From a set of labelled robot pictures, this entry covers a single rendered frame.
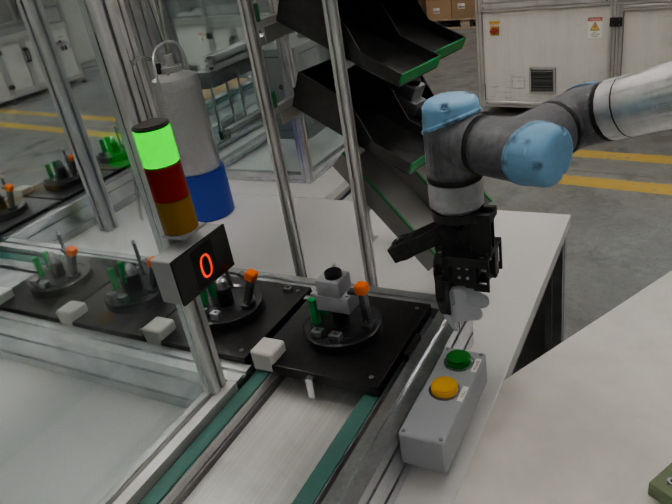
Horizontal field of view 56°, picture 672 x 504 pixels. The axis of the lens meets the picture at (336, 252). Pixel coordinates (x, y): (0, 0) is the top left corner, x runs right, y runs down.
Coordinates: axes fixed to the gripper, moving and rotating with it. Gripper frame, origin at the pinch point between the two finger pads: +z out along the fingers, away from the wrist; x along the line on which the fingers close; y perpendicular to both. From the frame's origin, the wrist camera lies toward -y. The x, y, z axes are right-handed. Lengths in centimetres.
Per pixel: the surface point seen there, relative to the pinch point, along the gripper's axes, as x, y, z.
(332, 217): 65, -59, 18
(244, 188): 81, -101, 17
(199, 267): -18.8, -30.1, -17.0
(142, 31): 81, -128, -36
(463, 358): -0.3, 1.4, 6.5
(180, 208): -18.7, -30.6, -26.2
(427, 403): -10.5, -1.0, 7.7
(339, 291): -0.6, -19.1, -3.3
